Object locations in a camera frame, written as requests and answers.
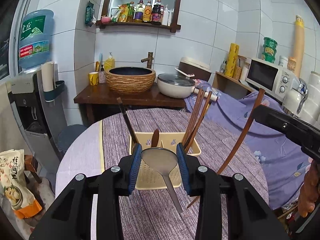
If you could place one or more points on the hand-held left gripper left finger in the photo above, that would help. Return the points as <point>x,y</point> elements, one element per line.
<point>133,171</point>

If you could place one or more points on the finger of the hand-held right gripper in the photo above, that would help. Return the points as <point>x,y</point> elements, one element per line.
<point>284,127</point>

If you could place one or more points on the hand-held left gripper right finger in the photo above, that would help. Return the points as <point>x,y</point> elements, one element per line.
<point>183,171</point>

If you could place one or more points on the cream plastic utensil holder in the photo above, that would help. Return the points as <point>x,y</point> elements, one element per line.
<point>152,177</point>

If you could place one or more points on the metal spoon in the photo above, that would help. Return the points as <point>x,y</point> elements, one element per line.
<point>160,160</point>

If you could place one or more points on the wooden spoon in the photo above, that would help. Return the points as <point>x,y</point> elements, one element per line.
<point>155,137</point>

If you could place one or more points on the brown wooden chopstick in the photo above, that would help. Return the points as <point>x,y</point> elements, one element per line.
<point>193,115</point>
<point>196,120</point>
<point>240,140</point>
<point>203,116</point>
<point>200,122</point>

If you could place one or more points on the person's right hand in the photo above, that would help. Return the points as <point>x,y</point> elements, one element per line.
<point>307,190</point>

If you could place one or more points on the white electric kettle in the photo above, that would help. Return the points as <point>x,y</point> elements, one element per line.
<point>292,102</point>

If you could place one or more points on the purple floral blanket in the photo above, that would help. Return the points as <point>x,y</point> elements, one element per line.
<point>275,160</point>

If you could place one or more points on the purple striped table mat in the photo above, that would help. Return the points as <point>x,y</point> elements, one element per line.
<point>150,217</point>

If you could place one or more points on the white microwave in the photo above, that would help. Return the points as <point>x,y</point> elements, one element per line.
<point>267,76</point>

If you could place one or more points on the orange lidded jar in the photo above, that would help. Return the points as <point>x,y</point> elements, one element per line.
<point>291,64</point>

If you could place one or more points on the white tub container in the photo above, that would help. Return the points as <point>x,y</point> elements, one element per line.
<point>283,62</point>

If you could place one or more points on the white plastic bottle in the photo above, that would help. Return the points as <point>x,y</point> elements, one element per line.
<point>245,71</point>

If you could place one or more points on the wooden shelf box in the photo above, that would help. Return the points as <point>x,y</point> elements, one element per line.
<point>225,85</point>

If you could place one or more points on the glass jar with grains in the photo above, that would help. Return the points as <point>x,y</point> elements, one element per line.
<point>238,70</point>

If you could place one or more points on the dark wooden counter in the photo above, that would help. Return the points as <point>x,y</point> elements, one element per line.
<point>100,97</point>

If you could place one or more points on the tall beige roll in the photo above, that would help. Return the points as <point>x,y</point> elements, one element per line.
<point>298,47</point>

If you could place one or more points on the white pot with glass lid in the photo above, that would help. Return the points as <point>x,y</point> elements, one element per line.
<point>175,88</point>

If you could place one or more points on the yellow plastic wrap roll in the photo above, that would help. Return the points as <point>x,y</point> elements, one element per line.
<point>231,61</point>

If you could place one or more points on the small clear bottle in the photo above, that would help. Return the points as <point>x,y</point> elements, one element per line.
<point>223,67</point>

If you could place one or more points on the woven brown basin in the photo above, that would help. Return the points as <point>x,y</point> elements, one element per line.
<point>130,81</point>

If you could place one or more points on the patterned pump bottle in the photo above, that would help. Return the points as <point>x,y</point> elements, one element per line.
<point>102,76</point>

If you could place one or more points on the yellow mug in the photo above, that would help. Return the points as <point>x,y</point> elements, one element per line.
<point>93,79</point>

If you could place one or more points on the wooden stool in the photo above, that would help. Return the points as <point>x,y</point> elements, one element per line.
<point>32,167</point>

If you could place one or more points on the brown and white rice cooker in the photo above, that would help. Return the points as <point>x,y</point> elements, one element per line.
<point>195,66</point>

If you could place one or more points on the yellow dish soap bottle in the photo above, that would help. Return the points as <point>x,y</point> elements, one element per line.
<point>109,63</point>

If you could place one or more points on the bronze faucet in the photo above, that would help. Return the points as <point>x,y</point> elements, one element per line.
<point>149,60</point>

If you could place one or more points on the orange snack bag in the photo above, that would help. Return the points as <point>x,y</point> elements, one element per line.
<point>17,185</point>

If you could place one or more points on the water dispenser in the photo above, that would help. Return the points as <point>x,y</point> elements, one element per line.
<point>27,115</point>

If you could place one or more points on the beige cover cloth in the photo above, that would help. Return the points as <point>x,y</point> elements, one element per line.
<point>10,120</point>

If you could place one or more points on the slim white tube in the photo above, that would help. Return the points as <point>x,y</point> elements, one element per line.
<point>170,18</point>

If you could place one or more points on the white squeeze bottle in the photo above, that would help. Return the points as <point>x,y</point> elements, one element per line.
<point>165,17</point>

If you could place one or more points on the green label bottle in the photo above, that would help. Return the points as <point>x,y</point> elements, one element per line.
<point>131,13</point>

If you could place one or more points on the yellow seasoning packet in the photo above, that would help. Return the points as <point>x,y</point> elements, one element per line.
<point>121,13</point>

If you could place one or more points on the yellow label sauce bottle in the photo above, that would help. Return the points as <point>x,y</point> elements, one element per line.
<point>147,13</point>

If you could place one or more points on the cooking oil bottle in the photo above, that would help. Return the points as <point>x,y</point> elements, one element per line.
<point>139,12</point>

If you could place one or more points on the dark soy sauce bottle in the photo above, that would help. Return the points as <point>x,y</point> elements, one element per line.
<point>157,13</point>

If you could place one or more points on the wooden framed mirror shelf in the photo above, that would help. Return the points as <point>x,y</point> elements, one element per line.
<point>178,7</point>

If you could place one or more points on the green hanging packet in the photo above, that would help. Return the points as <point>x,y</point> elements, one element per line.
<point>90,15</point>

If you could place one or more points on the blue water jug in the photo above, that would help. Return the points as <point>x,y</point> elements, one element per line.
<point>35,40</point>

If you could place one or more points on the dark blue wall holder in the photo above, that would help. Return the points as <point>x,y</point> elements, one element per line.
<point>56,92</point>

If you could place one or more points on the window frame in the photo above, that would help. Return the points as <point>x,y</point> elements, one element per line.
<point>7,42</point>

